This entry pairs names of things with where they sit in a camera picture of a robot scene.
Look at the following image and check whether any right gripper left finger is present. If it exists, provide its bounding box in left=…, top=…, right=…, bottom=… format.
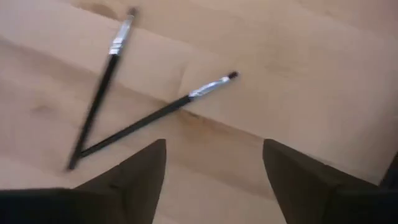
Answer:
left=0, top=139, right=167, bottom=224

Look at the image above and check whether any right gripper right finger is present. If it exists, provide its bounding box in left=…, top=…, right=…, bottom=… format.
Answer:
left=263, top=139, right=398, bottom=224

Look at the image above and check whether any thin black makeup brush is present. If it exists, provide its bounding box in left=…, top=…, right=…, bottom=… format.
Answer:
left=77, top=70, right=239, bottom=157
left=66, top=6, right=139, bottom=171

